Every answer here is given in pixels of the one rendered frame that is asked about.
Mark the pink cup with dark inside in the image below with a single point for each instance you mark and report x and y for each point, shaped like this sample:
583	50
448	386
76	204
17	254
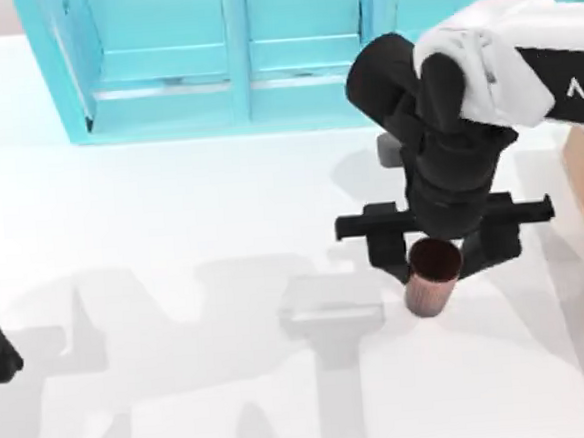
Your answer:
429	289

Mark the light blue rack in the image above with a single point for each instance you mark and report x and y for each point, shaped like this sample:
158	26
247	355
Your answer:
171	62

